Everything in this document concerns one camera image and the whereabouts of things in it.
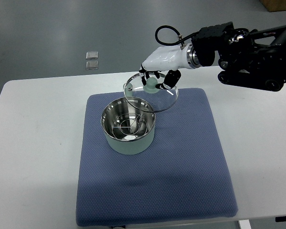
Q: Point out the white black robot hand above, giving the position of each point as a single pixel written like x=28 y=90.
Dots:
x=170 y=59

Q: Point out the glass lid with green knob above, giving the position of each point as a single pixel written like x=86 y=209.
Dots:
x=148 y=98

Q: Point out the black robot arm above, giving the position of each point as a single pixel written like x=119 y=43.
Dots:
x=252 y=59

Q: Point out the green steel pot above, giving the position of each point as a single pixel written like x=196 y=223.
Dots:
x=116 y=108

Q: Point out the upper metal floor plate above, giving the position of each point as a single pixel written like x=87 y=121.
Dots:
x=91 y=55

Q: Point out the brown cardboard box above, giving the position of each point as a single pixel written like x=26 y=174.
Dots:
x=274 y=5

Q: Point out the blue textured mat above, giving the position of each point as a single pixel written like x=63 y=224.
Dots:
x=182 y=175

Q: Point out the wire steaming rack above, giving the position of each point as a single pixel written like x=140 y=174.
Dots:
x=129 y=126

